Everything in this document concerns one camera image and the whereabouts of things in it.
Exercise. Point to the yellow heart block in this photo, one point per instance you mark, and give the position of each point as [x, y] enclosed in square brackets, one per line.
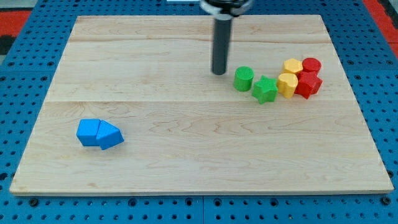
[286, 84]

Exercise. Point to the red star block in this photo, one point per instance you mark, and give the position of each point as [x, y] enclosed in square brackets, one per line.
[308, 84]

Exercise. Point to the light wooden board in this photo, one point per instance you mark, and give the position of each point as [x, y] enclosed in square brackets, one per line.
[189, 132]

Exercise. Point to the blue cube block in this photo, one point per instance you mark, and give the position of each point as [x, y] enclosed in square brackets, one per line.
[87, 131]

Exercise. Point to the green cylinder block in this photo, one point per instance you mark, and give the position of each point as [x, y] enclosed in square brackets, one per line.
[243, 78]

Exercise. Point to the green star block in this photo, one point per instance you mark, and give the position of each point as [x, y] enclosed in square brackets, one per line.
[265, 90]

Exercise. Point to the silver black robot flange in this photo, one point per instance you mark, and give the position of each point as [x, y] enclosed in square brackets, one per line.
[226, 9]

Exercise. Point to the yellow hexagon block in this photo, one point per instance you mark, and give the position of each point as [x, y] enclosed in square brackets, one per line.
[292, 65]

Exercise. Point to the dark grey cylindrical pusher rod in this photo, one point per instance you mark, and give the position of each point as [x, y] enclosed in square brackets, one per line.
[221, 39]

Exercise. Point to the blue triangle block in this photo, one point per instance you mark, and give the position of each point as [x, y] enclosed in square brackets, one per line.
[108, 135]

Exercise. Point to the red cylinder block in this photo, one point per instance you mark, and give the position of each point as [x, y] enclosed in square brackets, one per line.
[311, 65]

